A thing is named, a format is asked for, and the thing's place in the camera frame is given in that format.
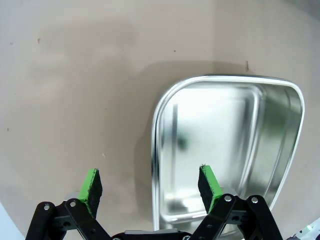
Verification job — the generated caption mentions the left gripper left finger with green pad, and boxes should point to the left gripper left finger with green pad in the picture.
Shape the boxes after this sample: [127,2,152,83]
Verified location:
[24,167,113,240]

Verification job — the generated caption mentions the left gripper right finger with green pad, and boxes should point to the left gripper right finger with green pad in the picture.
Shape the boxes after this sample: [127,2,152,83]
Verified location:
[189,164,285,240]

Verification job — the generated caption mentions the rectangular stainless steel container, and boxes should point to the rectangular stainless steel container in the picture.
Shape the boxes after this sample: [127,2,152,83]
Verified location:
[150,74,307,237]

